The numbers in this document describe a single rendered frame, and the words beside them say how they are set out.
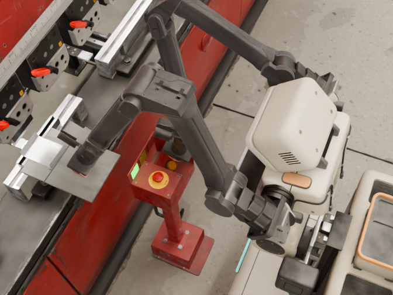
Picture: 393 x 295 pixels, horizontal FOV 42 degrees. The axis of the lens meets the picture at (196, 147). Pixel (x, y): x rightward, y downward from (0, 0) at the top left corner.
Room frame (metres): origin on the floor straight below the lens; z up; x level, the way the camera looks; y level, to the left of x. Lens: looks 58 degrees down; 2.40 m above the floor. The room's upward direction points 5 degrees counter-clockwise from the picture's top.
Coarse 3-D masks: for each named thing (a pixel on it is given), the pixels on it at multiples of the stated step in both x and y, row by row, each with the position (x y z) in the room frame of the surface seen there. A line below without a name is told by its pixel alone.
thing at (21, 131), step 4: (32, 116) 0.95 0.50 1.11; (28, 120) 0.94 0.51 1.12; (32, 120) 0.96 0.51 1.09; (24, 124) 0.92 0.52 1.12; (28, 124) 0.93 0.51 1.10; (20, 128) 0.90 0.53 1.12; (24, 128) 0.91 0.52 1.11; (20, 132) 0.90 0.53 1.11; (24, 132) 0.92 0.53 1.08; (16, 136) 0.88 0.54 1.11; (20, 136) 0.90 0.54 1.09; (12, 140) 0.87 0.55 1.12; (16, 140) 0.88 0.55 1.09
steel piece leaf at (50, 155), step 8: (40, 136) 0.95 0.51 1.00; (40, 144) 0.92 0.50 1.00; (48, 144) 0.92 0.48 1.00; (56, 144) 0.92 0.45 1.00; (64, 144) 0.90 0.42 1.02; (32, 152) 0.89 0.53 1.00; (40, 152) 0.89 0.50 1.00; (48, 152) 0.89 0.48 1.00; (56, 152) 0.89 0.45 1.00; (40, 160) 0.86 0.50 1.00; (48, 160) 0.86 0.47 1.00; (56, 160) 0.85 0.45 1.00
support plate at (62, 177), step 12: (60, 144) 0.92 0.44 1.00; (60, 156) 0.87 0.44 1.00; (108, 156) 0.85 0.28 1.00; (120, 156) 0.86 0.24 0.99; (24, 168) 0.84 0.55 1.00; (36, 168) 0.83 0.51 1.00; (48, 168) 0.83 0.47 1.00; (60, 168) 0.83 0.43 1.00; (96, 168) 0.81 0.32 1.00; (108, 168) 0.81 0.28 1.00; (48, 180) 0.79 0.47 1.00; (60, 180) 0.78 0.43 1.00; (72, 180) 0.78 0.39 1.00; (84, 180) 0.77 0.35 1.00; (96, 180) 0.77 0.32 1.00; (72, 192) 0.74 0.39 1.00; (84, 192) 0.73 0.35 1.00; (96, 192) 0.73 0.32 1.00
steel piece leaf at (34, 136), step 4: (32, 136) 0.94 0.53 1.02; (36, 136) 0.95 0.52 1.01; (28, 140) 0.93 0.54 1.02; (32, 140) 0.93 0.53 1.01; (28, 144) 0.92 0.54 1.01; (32, 144) 0.92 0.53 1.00; (24, 148) 0.90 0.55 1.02; (28, 148) 0.91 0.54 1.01; (20, 152) 0.89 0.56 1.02; (24, 152) 0.89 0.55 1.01
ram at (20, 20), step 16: (0, 0) 0.99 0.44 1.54; (16, 0) 1.03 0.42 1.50; (32, 0) 1.07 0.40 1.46; (48, 0) 1.12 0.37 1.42; (0, 16) 0.97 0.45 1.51; (16, 16) 1.01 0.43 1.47; (32, 16) 1.05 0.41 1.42; (0, 32) 0.95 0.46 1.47; (16, 32) 0.99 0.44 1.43; (0, 48) 0.93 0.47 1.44; (32, 48) 1.01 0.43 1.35; (16, 64) 0.95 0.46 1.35; (0, 80) 0.89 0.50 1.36
